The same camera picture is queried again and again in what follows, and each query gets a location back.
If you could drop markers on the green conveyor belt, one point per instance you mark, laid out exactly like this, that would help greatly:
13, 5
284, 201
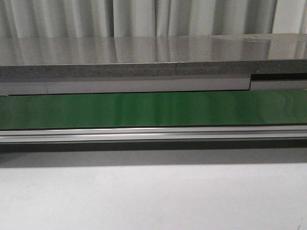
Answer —
153, 109

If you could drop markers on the grey stone counter slab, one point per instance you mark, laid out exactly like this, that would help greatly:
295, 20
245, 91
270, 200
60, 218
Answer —
54, 59

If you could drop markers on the white pleated curtain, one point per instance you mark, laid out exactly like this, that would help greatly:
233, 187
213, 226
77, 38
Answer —
123, 18

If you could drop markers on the grey conveyor rear rail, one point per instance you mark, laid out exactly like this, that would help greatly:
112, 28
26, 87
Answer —
183, 83

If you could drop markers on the aluminium conveyor front rail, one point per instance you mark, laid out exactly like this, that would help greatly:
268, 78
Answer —
124, 134

